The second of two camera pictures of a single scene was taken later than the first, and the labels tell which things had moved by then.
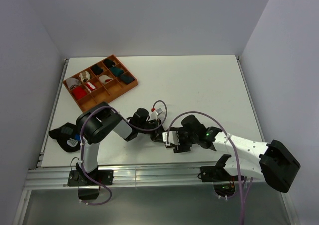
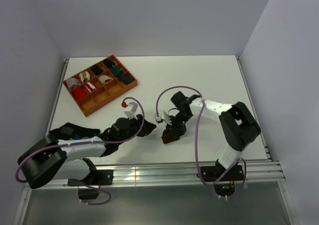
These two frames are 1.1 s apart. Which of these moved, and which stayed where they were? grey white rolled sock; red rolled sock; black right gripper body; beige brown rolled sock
Moved: black right gripper body
Stayed: red rolled sock; grey white rolled sock; beige brown rolled sock
